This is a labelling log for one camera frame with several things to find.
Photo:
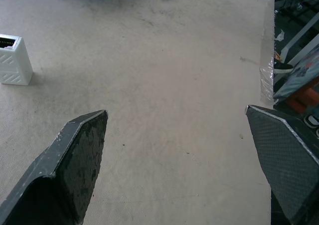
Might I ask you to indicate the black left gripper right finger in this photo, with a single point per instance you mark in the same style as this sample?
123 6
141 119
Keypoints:
281 160

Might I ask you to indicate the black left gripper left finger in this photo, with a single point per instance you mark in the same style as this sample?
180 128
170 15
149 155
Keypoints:
74 165

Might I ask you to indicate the white plastic adapter box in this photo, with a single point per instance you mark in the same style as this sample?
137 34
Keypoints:
13 61

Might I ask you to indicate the white and black shoe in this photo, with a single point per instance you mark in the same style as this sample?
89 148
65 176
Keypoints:
312 120

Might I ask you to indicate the orange box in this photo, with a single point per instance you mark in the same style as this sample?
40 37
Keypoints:
302 99

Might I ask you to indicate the clear tape strip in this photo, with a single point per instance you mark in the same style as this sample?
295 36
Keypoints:
267 81

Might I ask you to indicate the grey printed bag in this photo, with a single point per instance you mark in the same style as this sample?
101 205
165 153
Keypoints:
297 76

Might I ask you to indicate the black sneaker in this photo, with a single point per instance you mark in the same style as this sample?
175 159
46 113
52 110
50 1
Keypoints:
282 67

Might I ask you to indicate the white metal frame leg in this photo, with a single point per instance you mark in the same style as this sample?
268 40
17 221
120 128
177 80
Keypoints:
295 39

